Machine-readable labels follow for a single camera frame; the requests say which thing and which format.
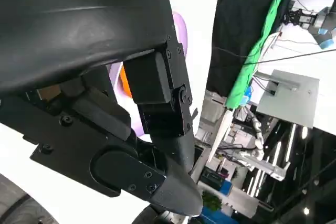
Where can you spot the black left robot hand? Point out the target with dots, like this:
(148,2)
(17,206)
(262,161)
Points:
(78,37)

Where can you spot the orange and white bread roll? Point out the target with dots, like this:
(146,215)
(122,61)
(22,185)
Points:
(124,82)

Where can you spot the lilac plate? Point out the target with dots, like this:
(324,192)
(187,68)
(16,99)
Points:
(181,30)

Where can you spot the black backdrop cloth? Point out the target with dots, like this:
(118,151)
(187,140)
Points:
(236,24)

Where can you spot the white slanted board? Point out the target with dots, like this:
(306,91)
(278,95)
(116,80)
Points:
(224,127)

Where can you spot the green cloth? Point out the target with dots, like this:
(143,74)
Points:
(244,82)

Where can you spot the dark grey robot body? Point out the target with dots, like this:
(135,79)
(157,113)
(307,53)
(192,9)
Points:
(18,203)

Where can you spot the light blue plastic piece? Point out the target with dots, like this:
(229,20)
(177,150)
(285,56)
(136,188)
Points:
(248,95)

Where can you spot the blue storage bin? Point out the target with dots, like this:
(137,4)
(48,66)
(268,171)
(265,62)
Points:
(226,187)

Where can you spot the green plant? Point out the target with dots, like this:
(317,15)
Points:
(211,201)

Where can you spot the grey metal panel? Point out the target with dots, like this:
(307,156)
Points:
(288,98)

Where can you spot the aluminium frame bracket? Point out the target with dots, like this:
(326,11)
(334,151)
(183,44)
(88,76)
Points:
(278,170)

